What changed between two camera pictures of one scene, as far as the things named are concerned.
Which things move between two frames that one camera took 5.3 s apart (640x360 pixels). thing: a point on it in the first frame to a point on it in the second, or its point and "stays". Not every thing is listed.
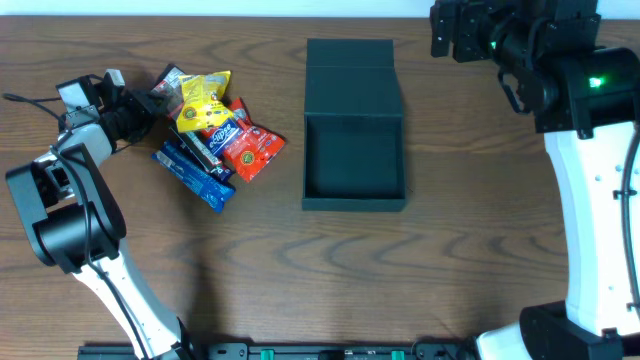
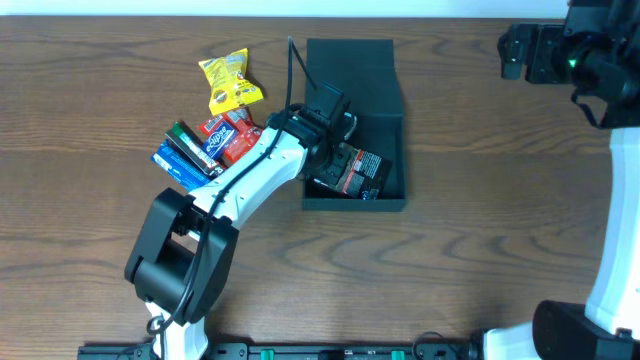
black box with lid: (353, 141) stays
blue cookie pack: (210, 190) stays
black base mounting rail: (280, 351) stays
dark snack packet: (167, 89) to (363, 174)
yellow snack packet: (202, 106) to (228, 85)
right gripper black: (461, 38) to (538, 55)
